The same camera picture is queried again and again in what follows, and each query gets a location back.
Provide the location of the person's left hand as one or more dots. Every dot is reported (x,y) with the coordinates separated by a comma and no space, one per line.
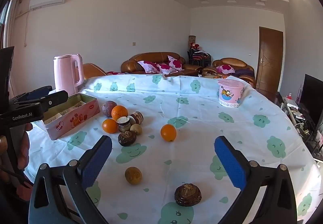
(26,138)

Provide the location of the white pillow red flowers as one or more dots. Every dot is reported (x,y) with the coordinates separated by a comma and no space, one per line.
(165,68)
(149,66)
(225,68)
(175,62)

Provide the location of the small tan round fruit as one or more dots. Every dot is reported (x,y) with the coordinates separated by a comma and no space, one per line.
(136,129)

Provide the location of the black television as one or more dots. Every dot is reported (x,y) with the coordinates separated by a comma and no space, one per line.
(311,98)

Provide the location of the pink cartoon cup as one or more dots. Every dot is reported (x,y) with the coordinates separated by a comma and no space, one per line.
(229,95)

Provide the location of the brown wooden door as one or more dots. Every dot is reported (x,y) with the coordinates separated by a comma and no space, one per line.
(270,60)

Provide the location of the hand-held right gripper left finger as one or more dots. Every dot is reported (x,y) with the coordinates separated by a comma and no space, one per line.
(97,161)

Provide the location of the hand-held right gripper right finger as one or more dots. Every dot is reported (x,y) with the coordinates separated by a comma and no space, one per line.
(229,161)

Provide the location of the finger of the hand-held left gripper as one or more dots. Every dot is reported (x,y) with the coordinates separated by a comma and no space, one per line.
(37,93)
(55,99)

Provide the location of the cloud print tablecloth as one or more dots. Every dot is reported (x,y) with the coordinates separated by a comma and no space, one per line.
(201,125)

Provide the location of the tall patterned tube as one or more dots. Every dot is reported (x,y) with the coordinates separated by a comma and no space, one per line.
(192,38)

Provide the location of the pink electric kettle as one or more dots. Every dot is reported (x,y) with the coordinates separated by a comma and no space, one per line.
(64,72)

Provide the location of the red plush toy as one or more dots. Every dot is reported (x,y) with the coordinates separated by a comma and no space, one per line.
(195,45)

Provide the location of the brown leather sofa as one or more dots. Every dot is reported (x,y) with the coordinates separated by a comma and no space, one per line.
(151,57)

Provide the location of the purple blanket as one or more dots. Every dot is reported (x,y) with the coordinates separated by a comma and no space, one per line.
(244,72)

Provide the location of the purple passion fruit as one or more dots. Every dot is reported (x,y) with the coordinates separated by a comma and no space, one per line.
(108,109)

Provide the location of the brown striped fruit half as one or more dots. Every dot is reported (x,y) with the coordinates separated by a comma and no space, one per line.
(137,117)

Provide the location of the yellow-brown passion fruit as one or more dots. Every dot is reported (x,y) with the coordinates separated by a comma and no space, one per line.
(133,175)

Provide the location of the pink tin box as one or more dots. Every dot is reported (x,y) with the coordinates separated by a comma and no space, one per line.
(73,120)

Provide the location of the stacked dark chairs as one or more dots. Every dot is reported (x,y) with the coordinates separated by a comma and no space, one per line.
(199,59)

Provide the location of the paper leaflet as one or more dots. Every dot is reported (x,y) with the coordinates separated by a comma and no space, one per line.
(68,110)

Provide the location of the orange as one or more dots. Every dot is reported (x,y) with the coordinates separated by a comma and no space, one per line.
(168,132)
(110,126)
(119,112)

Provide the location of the brown leather armchair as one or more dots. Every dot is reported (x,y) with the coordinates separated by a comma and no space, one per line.
(229,62)

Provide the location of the cluttered tv stand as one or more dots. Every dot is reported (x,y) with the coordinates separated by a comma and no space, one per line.
(297,118)

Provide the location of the red floral blanket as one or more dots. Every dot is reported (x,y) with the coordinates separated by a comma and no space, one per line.
(114,73)

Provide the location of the brown leather lounge seat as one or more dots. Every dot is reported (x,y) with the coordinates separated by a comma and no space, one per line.
(93,70)

